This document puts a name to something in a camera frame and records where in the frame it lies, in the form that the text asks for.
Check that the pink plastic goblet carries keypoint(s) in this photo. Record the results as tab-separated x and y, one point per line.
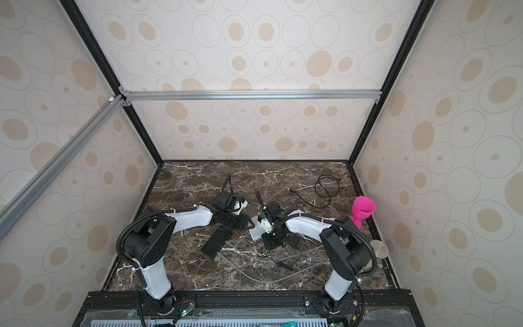
362	208

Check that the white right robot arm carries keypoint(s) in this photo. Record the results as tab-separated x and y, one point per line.
350	254

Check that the silver diagonal aluminium bar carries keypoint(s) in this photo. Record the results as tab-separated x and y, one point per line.
27	196

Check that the black vertical frame post right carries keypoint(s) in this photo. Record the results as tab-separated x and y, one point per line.
405	48

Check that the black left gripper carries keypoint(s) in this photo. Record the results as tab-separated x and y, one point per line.
242	223

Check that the black vertical frame post left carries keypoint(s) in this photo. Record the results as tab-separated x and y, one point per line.
80	24

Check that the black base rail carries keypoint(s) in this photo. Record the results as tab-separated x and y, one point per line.
310	300

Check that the black vertical frame post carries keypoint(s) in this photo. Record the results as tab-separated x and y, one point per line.
405	48
80	24

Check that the black power adapter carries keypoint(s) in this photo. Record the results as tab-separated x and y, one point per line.
293	240

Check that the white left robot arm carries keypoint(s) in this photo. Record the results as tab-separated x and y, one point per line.
144	242

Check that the silver horizontal aluminium bar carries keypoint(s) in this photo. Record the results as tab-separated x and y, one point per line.
252	95

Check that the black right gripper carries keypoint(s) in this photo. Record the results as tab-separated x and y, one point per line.
272	245

